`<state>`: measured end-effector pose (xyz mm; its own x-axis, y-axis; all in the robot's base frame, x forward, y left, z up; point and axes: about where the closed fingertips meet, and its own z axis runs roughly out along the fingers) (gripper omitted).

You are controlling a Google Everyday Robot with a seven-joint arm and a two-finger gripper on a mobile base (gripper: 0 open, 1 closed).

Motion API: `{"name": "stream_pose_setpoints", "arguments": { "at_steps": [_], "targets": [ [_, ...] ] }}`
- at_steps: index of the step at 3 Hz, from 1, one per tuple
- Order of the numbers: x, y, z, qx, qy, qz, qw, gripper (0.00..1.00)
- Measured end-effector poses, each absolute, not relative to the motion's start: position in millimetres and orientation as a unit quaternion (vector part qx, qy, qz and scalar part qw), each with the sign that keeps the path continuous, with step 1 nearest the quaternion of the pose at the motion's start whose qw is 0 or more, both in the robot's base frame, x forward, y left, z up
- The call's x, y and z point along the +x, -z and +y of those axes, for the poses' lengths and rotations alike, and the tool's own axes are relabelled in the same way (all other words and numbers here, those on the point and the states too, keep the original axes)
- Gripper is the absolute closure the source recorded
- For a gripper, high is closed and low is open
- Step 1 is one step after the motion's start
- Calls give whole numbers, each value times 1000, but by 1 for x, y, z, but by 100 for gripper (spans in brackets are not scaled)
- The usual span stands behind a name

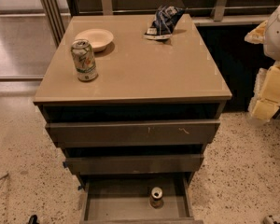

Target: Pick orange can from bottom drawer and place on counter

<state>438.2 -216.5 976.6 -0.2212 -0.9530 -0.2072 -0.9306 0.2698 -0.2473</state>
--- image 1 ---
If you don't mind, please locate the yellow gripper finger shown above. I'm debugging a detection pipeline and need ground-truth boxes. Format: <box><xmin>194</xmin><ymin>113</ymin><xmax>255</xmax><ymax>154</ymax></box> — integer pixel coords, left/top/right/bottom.
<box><xmin>248</xmin><ymin>61</ymin><xmax>280</xmax><ymax>120</ymax></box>
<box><xmin>245</xmin><ymin>21</ymin><xmax>267</xmax><ymax>44</ymax></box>

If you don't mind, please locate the orange soda can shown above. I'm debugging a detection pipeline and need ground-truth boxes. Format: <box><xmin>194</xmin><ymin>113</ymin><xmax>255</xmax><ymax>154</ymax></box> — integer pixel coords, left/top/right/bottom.
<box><xmin>149</xmin><ymin>187</ymin><xmax>163</xmax><ymax>209</ymax></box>

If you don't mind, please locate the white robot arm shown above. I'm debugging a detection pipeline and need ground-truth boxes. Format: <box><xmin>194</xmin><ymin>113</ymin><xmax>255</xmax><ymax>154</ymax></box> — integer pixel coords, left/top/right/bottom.
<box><xmin>245</xmin><ymin>5</ymin><xmax>280</xmax><ymax>121</ymax></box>

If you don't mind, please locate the grey middle drawer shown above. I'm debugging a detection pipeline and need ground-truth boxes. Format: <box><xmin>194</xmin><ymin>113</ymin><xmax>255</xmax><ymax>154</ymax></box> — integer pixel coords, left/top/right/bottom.
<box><xmin>65</xmin><ymin>154</ymin><xmax>203</xmax><ymax>175</ymax></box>

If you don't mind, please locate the grey drawer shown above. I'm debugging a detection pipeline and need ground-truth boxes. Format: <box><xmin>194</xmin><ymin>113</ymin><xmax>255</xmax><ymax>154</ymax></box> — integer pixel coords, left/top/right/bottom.
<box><xmin>65</xmin><ymin>154</ymin><xmax>203</xmax><ymax>175</ymax></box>
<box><xmin>46</xmin><ymin>119</ymin><xmax>219</xmax><ymax>148</ymax></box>
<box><xmin>79</xmin><ymin>174</ymin><xmax>204</xmax><ymax>224</ymax></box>

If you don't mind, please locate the tan drawer cabinet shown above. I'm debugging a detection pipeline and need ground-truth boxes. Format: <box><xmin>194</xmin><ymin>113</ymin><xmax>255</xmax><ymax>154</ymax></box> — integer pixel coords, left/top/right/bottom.
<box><xmin>33</xmin><ymin>13</ymin><xmax>233</xmax><ymax>224</ymax></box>

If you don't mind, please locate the grey top drawer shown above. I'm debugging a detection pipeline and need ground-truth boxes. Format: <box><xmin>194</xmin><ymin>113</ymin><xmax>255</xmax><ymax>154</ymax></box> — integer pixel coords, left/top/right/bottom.
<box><xmin>46</xmin><ymin>119</ymin><xmax>219</xmax><ymax>148</ymax></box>

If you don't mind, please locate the green white soda can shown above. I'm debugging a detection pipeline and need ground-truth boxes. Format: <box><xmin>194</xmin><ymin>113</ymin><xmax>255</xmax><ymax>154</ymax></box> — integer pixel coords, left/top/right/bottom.
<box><xmin>71</xmin><ymin>39</ymin><xmax>98</xmax><ymax>82</ymax></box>

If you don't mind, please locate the grey bottom drawer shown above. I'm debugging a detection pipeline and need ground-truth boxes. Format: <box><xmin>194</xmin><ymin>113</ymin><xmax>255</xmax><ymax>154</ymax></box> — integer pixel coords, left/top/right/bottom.
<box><xmin>79</xmin><ymin>174</ymin><xmax>204</xmax><ymax>224</ymax></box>

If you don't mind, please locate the blue chip bag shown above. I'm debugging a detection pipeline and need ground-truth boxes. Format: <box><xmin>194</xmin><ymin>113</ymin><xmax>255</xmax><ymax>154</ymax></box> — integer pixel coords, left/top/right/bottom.
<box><xmin>144</xmin><ymin>6</ymin><xmax>185</xmax><ymax>41</ymax></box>

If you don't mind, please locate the white object bottom right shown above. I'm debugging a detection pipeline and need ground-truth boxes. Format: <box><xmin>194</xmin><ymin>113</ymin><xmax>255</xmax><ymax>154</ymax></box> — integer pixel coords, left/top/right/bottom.
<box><xmin>263</xmin><ymin>214</ymin><xmax>280</xmax><ymax>224</ymax></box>

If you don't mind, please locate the white bowl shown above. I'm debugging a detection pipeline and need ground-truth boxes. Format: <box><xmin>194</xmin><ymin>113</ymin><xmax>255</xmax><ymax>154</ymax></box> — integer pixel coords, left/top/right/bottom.
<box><xmin>75</xmin><ymin>29</ymin><xmax>114</xmax><ymax>52</ymax></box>

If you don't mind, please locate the black object bottom left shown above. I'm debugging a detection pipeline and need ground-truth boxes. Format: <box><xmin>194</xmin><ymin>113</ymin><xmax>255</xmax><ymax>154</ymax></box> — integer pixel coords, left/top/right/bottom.
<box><xmin>27</xmin><ymin>215</ymin><xmax>39</xmax><ymax>224</ymax></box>

